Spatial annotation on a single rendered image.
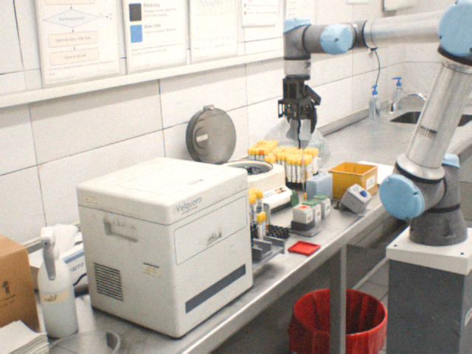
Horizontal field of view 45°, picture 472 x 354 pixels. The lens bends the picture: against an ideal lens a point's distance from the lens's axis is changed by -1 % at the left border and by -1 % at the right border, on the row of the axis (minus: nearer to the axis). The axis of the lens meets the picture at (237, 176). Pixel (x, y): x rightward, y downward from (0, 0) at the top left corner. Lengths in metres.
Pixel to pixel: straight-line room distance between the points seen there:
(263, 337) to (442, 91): 1.37
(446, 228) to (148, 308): 0.79
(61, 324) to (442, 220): 0.96
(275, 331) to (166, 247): 1.32
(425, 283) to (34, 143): 1.12
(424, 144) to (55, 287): 0.87
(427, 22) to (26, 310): 1.14
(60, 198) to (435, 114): 1.06
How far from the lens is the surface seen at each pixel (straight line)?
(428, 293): 1.62
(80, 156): 1.80
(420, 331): 1.68
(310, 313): 2.35
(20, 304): 1.37
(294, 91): 1.60
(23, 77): 1.66
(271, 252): 1.50
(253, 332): 2.42
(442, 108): 1.36
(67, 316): 1.30
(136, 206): 1.18
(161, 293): 1.22
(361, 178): 1.98
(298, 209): 1.72
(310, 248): 1.64
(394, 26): 1.55
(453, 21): 1.30
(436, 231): 1.58
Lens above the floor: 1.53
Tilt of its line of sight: 16 degrees down
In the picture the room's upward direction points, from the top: 3 degrees counter-clockwise
